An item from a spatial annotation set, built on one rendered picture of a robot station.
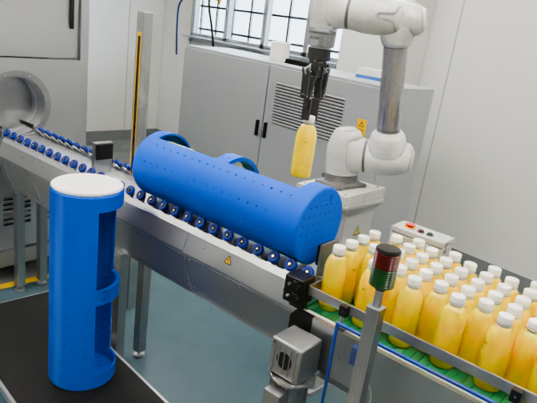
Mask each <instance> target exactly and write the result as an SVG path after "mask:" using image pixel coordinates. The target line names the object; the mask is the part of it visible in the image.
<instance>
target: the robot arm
mask: <svg viewBox="0 0 537 403"><path fill-rule="evenodd" d="M309 22H310V25H309V30H308V42H307V44H308V45H310V46H311V47H309V48H308V58H309V63H308V66H306V67H304V66H303V67H302V73H303V75H302V82H301V89H300V96H301V98H303V99H304V103H303V108H302V113H301V119H304V120H307V121H309V116H310V115H313V116H315V117H316V118H315V120H317V115H318V109H319V104H320V100H323V98H324V96H325V91H326V87H327V83H328V76H329V74H330V71H331V69H329V68H327V64H326V62H328V61H329V60H330V57H331V52H332V51H331V50H330V48H334V45H335V40H336V32H337V29H346V30H354V31H356V32H360V33H362V34H371V35H379V36H380V41H381V43H382V45H383V46H384V48H383V59H382V70H381V80H380V100H379V111H378V122H377V128H376V129H375V130H374V131H373V132H372V134H371V137H370V139H367V138H362V133H361V132H360V131H359V130H358V129H357V128H356V127H353V126H341V127H337V128H336V129H335V131H334V132H333V134H332V136H331V137H330V139H329V141H328V147H327V152H326V161H325V172H323V173H322V178H317V179H316V180H315V182H319V183H321V184H324V185H327V186H331V187H332V188H334V189H335V190H337V191H342V190H350V189H357V188H366V187H367V184H365V183H363V182H359V181H358V173H360V172H365V173H370V174H378V175H387V176H395V175H400V174H405V173H407V172H408V171H410V170H411V169H412V163H413V160H414V157H415V151H414V148H413V147H412V145H411V144H410V143H406V137H405V134H404V132H403V131H402V130H401V129H400V123H401V114H402V105H403V97H404V83H405V77H406V69H407V60H408V47H409V46H410V45H411V44H412V42H413V39H414V37H415V36H419V35H421V34H422V33H423V32H424V30H425V29H426V25H427V10H426V8H425V7H423V6H421V5H420V4H419V3H417V2H413V1H409V0H312V1H311V5H310V10H309ZM310 27H312V28H310ZM316 28H317V29H316ZM333 30H334V31H333ZM312 76H313V77H312ZM313 88H314V98H312V99H311V96H312V91H313Z"/></svg>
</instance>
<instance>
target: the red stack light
mask: <svg viewBox="0 0 537 403"><path fill-rule="evenodd" d="M400 259H401V255H400V256H398V257H389V256H386V255H383V254H381V253H379V252H378V251H377V250H376V249H375V253H374V257H373V261H372V264H373V266H374V267H376V268H377V269H379V270H382V271H385V272H396V271H397V270H398V269H399V265H400Z"/></svg>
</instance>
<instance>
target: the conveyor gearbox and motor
mask: <svg viewBox="0 0 537 403"><path fill-rule="evenodd" d="M321 343H322V340H321V339H319V338H318V337H316V336H314V335H312V334H310V333H309V332H307V331H305V330H303V329H301V328H300V327H298V326H296V325H293V326H291V327H289V328H287V329H285V330H284V331H282V332H280V333H278V334H276V335H274V336H273V339H272V348H271V353H270V359H269V365H268V368H269V375H270V377H271V378H272V382H271V385H268V386H267V387H265V389H264V395H263V401H262V403H306V400H307V395H308V387H309V386H310V385H311V384H312V383H313V382H314V377H315V374H314V373H315V372H316V370H317V365H318V361H319V356H320V348H321Z"/></svg>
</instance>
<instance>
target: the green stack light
mask: <svg viewBox="0 0 537 403"><path fill-rule="evenodd" d="M397 273H398V270H397V271H396V272H385V271H382V270H379V269H377V268H376V267H374V266H373V265H372V268H371V273H370V277H369V280H368V283H369V284H370V285H371V286H372V287H374V288H376V289H380V290H392V289H394V287H395V283H396V277H397Z"/></svg>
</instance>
